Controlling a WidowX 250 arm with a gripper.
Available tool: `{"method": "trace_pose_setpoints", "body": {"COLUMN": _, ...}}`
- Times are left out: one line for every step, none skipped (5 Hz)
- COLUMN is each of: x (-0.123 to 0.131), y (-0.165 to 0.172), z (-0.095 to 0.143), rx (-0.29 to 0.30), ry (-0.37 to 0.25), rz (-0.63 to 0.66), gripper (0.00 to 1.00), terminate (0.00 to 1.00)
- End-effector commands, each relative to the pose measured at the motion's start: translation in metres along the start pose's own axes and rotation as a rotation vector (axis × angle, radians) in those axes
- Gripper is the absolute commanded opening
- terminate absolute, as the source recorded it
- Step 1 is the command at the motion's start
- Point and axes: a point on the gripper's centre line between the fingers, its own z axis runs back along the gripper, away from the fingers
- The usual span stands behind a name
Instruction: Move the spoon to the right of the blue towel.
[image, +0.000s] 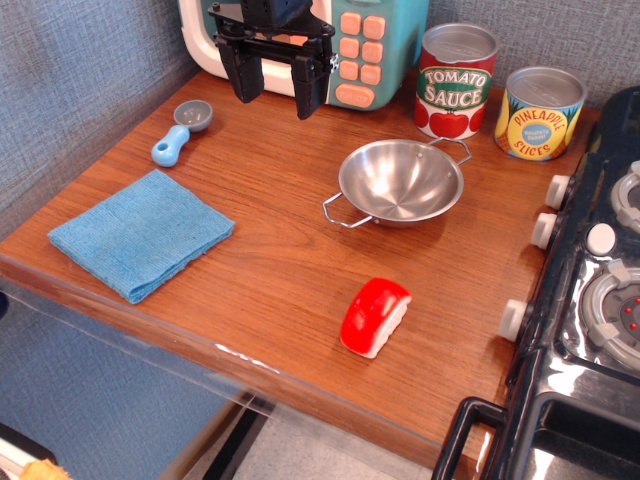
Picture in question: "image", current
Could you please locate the white stove knob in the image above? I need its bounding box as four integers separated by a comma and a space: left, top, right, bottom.
545, 175, 571, 210
530, 213, 557, 250
498, 299, 528, 342

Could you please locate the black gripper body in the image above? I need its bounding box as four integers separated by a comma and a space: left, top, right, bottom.
208, 1, 335, 75

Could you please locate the blue folded towel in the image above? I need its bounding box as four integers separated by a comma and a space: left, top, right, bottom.
48, 170, 235, 304

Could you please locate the tomato sauce can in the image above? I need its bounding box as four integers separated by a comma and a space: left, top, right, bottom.
414, 23, 499, 139

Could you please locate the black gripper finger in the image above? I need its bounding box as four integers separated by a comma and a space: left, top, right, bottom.
291, 55, 331, 120
218, 39, 264, 104

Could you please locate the red and white sushi toy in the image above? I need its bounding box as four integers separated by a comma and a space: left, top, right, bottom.
340, 278, 412, 359

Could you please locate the pineapple slices can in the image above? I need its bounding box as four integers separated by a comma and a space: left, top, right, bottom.
494, 66, 587, 162

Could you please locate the silver metal bowl with handles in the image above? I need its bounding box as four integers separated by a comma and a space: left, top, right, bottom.
322, 137, 473, 229

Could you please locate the blue and grey spoon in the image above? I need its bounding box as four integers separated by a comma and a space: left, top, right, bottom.
151, 100, 213, 168

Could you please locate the teal toy microwave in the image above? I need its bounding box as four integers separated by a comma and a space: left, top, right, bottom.
177, 0, 429, 111

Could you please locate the black toy stove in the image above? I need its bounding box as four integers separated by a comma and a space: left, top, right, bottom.
433, 87, 639, 479

